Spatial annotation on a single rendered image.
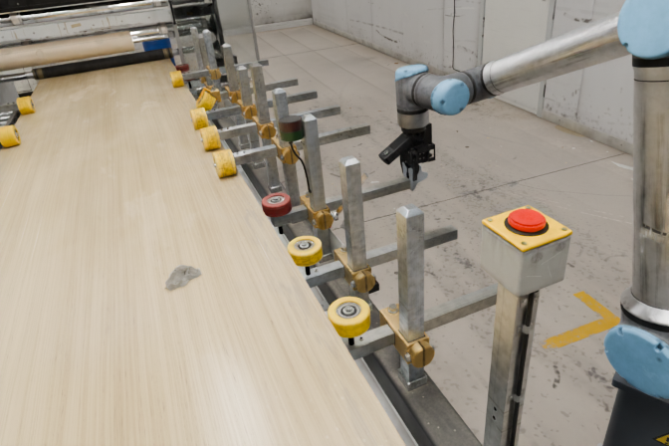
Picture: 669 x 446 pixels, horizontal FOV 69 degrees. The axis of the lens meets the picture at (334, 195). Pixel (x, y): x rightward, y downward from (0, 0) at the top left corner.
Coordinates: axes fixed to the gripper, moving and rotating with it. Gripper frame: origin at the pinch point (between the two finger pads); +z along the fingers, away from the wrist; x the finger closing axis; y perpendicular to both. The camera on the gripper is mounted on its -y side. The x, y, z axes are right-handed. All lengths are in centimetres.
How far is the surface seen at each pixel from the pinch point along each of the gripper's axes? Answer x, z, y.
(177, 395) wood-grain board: -56, -9, -74
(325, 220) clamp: -8.6, -3.1, -31.1
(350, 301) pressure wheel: -48, -9, -40
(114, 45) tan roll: 225, -25, -79
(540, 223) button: -82, -41, -29
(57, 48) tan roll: 225, -29, -111
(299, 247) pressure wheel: -25, -9, -43
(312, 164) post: -6.1, -19.2, -31.7
